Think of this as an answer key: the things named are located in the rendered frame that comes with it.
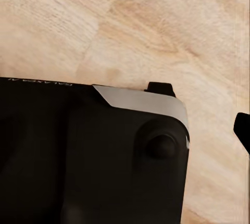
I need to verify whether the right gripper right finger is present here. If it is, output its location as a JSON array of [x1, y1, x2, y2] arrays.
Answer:
[[233, 113, 250, 154]]

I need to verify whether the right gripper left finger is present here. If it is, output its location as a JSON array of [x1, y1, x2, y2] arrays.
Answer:
[[0, 113, 27, 175]]

